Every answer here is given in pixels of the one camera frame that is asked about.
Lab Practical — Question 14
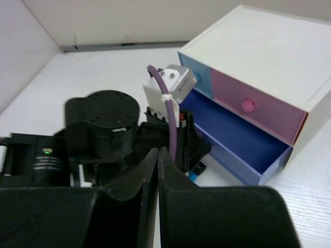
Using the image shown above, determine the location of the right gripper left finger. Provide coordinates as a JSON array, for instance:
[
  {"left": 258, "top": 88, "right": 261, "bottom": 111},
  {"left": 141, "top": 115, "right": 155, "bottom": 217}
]
[{"left": 1, "top": 148, "right": 158, "bottom": 247}]

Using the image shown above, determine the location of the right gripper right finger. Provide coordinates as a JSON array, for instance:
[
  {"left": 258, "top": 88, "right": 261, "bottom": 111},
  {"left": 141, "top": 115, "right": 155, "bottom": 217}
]
[{"left": 158, "top": 148, "right": 300, "bottom": 247}]

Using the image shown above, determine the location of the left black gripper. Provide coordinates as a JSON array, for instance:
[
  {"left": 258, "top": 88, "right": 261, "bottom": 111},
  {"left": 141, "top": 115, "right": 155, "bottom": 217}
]
[{"left": 53, "top": 89, "right": 212, "bottom": 187}]

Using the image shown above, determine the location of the blue cap black marker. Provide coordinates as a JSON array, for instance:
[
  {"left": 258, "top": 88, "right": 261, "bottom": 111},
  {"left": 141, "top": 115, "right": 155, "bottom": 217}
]
[{"left": 187, "top": 162, "right": 206, "bottom": 181}]

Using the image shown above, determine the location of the purple blue drawer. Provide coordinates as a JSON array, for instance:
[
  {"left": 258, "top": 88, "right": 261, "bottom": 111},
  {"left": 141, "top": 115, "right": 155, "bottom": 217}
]
[{"left": 180, "top": 90, "right": 293, "bottom": 185}]

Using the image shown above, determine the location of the light blue drawer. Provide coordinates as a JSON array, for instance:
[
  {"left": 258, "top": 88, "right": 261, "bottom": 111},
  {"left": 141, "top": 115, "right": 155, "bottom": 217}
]
[{"left": 178, "top": 52, "right": 213, "bottom": 99}]

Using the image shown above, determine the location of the pink drawer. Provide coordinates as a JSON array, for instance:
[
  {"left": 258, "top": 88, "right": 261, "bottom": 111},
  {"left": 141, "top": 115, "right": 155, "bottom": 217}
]
[{"left": 210, "top": 69, "right": 308, "bottom": 146}]

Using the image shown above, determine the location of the white drawer organizer cabinet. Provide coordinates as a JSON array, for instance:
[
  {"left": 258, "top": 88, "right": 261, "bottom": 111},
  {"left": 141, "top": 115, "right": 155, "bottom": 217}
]
[{"left": 177, "top": 4, "right": 331, "bottom": 170}]

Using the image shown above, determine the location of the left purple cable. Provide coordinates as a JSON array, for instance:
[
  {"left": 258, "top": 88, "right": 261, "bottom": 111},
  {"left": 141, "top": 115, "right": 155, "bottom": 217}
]
[{"left": 147, "top": 65, "right": 179, "bottom": 161}]

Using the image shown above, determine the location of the metal rail back edge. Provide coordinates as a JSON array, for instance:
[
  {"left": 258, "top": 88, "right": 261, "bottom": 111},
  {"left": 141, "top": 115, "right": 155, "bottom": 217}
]
[{"left": 59, "top": 41, "right": 188, "bottom": 53}]

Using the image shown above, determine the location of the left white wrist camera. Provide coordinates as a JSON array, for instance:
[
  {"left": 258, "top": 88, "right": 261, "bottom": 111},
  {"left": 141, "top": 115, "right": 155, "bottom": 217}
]
[{"left": 143, "top": 65, "right": 197, "bottom": 127}]

